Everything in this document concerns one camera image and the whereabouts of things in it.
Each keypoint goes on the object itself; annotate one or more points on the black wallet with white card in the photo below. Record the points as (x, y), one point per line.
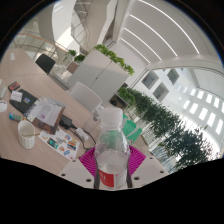
(21, 103)

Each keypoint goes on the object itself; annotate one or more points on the ceiling strip lights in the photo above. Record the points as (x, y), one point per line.
(156, 30)

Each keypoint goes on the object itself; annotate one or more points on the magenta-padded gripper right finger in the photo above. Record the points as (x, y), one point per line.
(137, 160)

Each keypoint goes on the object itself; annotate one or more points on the black chair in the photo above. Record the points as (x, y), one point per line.
(45, 63)

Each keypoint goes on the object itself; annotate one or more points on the black charger block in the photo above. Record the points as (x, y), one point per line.
(66, 121)

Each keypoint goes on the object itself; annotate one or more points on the white chair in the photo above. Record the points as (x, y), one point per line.
(85, 95)

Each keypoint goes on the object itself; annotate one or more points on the white cabinet topped with plants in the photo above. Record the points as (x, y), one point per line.
(96, 76)

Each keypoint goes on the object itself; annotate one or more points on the brown notebook with white paper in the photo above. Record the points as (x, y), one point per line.
(45, 113)

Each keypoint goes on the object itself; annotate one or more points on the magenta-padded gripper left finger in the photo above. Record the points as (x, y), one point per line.
(87, 161)

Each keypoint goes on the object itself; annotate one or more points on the row of green hedge plants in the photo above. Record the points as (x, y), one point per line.
(180, 136)

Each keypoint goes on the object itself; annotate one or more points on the small white paper sheet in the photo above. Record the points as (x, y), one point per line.
(12, 56)

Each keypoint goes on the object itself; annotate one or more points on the white computer mouse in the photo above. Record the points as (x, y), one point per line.
(3, 106)

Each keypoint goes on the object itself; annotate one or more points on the white grid-pattern mug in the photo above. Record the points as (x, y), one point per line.
(26, 138)

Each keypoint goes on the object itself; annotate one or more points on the brown planter with green plant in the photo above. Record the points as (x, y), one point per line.
(75, 65)

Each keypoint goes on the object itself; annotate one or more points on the glass railing with wooden handrail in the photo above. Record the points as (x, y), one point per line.
(40, 41)

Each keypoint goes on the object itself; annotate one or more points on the clear white-cap sports bottle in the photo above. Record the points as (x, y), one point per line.
(91, 122)

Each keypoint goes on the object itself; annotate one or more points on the slim planter with green plant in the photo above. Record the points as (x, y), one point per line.
(71, 52)

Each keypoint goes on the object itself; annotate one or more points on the small blue marker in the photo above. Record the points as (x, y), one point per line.
(15, 116)

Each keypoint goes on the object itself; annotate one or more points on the small red-black device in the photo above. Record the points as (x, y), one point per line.
(13, 86)

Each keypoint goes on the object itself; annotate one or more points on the clear red-label water bottle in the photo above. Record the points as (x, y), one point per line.
(111, 153)

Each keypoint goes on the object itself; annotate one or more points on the colourful sticker sheet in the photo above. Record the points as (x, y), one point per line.
(60, 143)

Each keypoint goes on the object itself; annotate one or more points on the white adapter block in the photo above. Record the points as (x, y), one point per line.
(82, 134)

